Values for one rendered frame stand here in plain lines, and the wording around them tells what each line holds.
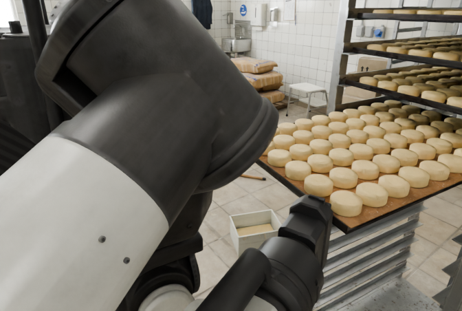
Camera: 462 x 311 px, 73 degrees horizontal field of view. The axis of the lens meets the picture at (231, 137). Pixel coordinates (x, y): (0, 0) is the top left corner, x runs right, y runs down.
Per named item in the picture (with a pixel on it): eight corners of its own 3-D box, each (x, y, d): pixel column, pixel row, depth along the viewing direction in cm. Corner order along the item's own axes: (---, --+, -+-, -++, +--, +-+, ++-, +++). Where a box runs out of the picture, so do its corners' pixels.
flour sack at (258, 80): (251, 90, 421) (251, 78, 414) (231, 84, 450) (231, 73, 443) (286, 82, 465) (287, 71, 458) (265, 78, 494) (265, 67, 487)
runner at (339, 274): (315, 293, 121) (315, 287, 120) (310, 287, 123) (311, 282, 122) (419, 239, 149) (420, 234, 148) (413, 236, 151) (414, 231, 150)
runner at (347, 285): (313, 309, 125) (313, 304, 124) (308, 304, 127) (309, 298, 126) (414, 254, 152) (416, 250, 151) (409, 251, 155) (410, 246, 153)
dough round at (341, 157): (339, 153, 70) (339, 145, 69) (357, 162, 66) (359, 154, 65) (323, 159, 67) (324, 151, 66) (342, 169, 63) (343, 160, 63)
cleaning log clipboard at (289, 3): (295, 25, 457) (298, -5, 441) (295, 25, 456) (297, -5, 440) (282, 25, 477) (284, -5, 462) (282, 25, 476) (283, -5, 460)
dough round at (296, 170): (304, 184, 58) (304, 175, 58) (280, 176, 61) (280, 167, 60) (315, 173, 62) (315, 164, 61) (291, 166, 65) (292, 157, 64)
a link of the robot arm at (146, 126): (9, 71, 13) (182, -43, 21) (-4, 125, 20) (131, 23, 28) (196, 235, 17) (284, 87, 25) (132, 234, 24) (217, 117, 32)
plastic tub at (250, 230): (270, 228, 219) (271, 208, 213) (282, 250, 199) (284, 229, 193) (229, 234, 212) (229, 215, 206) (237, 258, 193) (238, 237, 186)
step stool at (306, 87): (331, 120, 424) (336, 87, 407) (306, 126, 405) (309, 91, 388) (309, 111, 461) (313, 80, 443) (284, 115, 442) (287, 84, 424)
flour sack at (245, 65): (224, 69, 482) (224, 58, 475) (244, 65, 508) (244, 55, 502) (258, 76, 433) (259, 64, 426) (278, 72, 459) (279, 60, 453)
